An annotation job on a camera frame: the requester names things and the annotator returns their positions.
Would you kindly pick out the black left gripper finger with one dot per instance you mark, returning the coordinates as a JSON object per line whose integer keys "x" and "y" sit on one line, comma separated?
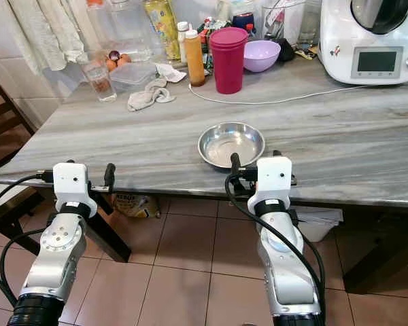
{"x": 109, "y": 174}

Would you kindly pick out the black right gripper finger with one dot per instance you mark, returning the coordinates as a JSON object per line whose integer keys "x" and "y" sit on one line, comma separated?
{"x": 235, "y": 162}

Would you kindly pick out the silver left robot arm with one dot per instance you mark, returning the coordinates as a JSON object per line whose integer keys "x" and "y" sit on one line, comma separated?
{"x": 58, "y": 255}

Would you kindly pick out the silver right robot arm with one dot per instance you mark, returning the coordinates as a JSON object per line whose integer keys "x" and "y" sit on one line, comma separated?
{"x": 285, "y": 265}

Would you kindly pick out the round steel bowl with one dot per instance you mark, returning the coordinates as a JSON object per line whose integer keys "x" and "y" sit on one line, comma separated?
{"x": 228, "y": 142}

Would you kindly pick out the yellow printed bag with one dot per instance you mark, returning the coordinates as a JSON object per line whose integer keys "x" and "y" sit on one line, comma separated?
{"x": 136, "y": 205}

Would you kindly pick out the white plastic bin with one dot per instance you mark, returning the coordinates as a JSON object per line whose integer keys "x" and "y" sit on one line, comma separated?
{"x": 319, "y": 224}

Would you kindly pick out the crumpled grey rag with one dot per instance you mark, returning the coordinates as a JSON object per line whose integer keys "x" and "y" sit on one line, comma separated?
{"x": 146, "y": 95}

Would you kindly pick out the clear drinking glass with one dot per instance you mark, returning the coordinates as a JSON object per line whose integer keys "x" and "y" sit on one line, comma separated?
{"x": 100, "y": 81}

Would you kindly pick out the magenta plastic tumbler with lid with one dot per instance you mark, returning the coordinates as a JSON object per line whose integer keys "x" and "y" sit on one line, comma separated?
{"x": 228, "y": 64}

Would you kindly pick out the clear plastic lidded container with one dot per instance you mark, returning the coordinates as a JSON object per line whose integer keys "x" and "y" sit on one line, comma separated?
{"x": 134, "y": 76}

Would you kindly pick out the orange sauce squeeze bottle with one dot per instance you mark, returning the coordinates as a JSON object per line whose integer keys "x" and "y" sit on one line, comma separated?
{"x": 194, "y": 64}

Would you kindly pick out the lilac plastic bowl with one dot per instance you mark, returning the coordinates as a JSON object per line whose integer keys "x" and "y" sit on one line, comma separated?
{"x": 264, "y": 56}

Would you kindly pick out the dark wooden chair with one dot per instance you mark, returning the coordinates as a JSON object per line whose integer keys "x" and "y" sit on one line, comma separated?
{"x": 7, "y": 129}

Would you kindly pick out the white crumpled tissue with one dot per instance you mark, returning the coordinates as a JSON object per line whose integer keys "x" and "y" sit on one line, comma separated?
{"x": 170, "y": 72}

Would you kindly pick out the brown egg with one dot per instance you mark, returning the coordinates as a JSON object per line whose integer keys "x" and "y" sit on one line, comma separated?
{"x": 124, "y": 60}

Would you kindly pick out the small black object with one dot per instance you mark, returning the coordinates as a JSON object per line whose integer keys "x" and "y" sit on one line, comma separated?
{"x": 285, "y": 51}

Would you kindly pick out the small white bottle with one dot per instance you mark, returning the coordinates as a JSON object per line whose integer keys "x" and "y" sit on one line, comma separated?
{"x": 181, "y": 39}

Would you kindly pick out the colourful snack packet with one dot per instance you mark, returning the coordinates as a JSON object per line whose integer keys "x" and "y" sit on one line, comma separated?
{"x": 205, "y": 30}

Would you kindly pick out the blue lidded jar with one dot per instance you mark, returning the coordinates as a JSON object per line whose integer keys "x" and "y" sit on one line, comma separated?
{"x": 244, "y": 20}

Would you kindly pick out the large clear plastic bottle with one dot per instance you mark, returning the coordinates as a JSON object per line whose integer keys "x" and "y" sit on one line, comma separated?
{"x": 126, "y": 30}

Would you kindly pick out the yellow labelled bottle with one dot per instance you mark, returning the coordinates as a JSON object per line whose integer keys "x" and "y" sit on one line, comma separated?
{"x": 163, "y": 30}

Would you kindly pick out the clear glass jar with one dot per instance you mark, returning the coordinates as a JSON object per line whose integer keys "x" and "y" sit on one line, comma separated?
{"x": 280, "y": 19}

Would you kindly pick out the dark wooden table leg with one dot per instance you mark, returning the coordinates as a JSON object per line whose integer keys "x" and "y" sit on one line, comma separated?
{"x": 381, "y": 251}

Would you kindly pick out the white hanging towel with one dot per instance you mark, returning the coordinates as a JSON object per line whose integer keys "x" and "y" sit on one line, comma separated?
{"x": 41, "y": 34}

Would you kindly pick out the tall clear glass bottle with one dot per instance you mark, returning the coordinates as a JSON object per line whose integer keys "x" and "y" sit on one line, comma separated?
{"x": 309, "y": 24}

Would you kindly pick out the white kitchen cooking machine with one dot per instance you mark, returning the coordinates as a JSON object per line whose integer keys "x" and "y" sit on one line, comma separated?
{"x": 347, "y": 37}

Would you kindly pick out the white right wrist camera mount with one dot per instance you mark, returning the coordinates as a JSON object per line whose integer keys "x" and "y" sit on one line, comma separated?
{"x": 273, "y": 178}

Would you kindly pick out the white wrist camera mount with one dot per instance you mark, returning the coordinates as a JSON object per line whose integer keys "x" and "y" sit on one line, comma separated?
{"x": 73, "y": 183}
{"x": 273, "y": 178}

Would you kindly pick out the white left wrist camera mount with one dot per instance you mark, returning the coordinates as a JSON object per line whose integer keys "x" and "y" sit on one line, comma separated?
{"x": 73, "y": 183}

